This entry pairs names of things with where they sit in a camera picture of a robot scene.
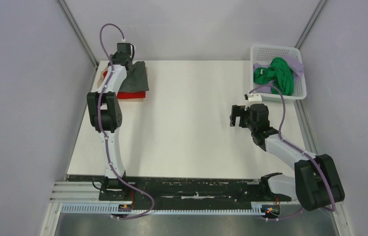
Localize left aluminium corner post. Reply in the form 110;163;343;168
56;0;99;69

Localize aluminium corner post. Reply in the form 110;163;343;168
294;0;329;50
56;0;99;69

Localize white plastic laundry basket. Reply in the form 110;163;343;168
250;44;307;101

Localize white slotted cable duct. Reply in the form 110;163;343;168
61;203;280;217

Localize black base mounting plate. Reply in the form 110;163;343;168
99;176;292;210

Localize aluminium frame rails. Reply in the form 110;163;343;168
40;104;345;236

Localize red folded t shirt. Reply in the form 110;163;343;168
98;67;149;100

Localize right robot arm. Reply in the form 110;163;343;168
229;104;345;211

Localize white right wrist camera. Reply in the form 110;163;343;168
244;93;262;102

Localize lilac t shirt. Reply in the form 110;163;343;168
254;56;305;93

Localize beige folded t shirt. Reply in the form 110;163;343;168
97;66;147;102

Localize green t shirt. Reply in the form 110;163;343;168
253;57;295;96

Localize right aluminium corner post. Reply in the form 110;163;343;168
294;0;329;50

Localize grey t shirt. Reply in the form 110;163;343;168
119;61;149;93

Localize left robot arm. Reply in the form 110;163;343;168
86;42;134;200

